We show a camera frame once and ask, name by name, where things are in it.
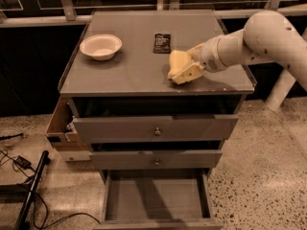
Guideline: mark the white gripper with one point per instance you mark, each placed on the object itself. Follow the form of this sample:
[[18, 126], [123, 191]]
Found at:
[[207, 57]]

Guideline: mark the yellow sponge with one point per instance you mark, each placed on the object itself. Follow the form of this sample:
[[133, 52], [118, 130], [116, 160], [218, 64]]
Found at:
[[177, 61]]

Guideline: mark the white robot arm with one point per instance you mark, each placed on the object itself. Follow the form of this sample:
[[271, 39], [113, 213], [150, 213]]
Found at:
[[268, 36]]

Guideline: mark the grey top drawer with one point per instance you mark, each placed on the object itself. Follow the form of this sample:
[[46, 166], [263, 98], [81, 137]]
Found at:
[[137, 129]]

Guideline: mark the grey drawer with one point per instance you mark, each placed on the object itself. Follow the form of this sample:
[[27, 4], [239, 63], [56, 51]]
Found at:
[[155, 159], [137, 129], [175, 199]]

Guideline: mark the grey drawer cabinet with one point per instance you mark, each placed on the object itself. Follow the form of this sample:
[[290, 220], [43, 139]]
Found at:
[[134, 82]]

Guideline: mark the grey middle drawer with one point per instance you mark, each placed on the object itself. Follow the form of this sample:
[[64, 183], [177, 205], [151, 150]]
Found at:
[[155, 159]]

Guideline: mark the grey bottom drawer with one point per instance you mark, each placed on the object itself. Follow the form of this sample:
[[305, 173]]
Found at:
[[175, 199]]

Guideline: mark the black snack packet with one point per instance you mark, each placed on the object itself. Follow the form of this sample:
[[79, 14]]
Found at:
[[162, 44]]

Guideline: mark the white paper bowl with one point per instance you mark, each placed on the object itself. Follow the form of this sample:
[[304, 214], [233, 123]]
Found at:
[[101, 46]]

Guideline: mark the wooden side box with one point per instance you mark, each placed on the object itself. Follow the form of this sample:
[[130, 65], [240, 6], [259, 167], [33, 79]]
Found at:
[[63, 137]]

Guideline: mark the metal window railing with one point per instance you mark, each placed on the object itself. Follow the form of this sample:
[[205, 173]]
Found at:
[[55, 11]]

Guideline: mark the black power adapter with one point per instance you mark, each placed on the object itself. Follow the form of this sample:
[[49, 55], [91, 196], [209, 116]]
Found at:
[[22, 162]]

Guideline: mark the black pole on floor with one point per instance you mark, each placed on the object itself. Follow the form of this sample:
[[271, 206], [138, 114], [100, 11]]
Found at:
[[21, 223]]

